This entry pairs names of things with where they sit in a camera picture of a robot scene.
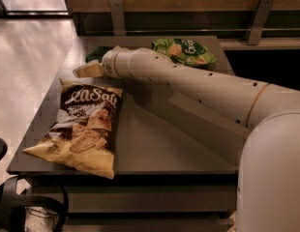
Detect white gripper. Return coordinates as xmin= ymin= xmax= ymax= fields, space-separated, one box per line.
xmin=73 ymin=46 xmax=129 ymax=78

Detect green and yellow sponge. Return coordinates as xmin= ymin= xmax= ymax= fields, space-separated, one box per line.
xmin=85 ymin=46 xmax=111 ymax=62

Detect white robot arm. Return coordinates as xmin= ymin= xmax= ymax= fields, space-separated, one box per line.
xmin=74 ymin=46 xmax=300 ymax=232

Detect brown yellow chips bag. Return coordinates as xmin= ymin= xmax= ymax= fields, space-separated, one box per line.
xmin=23 ymin=79 xmax=123 ymax=179

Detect green snack bag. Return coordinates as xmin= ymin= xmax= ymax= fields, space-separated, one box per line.
xmin=152 ymin=38 xmax=216 ymax=67

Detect grey low table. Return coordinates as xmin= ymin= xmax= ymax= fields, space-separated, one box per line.
xmin=6 ymin=35 xmax=241 ymax=232

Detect left metal bracket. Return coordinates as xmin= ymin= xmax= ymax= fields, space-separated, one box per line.
xmin=109 ymin=0 xmax=126 ymax=36

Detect metal bracket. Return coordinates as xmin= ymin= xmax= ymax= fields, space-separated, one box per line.
xmin=109 ymin=0 xmax=126 ymax=36
xmin=244 ymin=0 xmax=275 ymax=45

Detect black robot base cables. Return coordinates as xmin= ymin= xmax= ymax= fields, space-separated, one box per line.
xmin=0 ymin=137 xmax=70 ymax=232

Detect right metal bracket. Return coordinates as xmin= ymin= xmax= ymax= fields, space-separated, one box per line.
xmin=244 ymin=0 xmax=275 ymax=45

